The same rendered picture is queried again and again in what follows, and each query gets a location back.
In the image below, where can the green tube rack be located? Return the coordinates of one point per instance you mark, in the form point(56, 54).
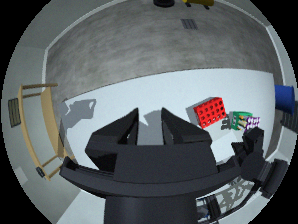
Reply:
point(236, 118)

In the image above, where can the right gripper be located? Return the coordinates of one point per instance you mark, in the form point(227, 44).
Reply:
point(239, 148)

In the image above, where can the red tube rack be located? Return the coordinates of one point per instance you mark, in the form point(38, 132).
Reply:
point(210, 113)

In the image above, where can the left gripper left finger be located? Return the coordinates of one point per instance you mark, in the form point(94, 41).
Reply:
point(118, 131)

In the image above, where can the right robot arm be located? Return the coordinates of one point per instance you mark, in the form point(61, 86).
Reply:
point(253, 166)

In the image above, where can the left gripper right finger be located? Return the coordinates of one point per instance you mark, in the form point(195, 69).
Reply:
point(183, 132)

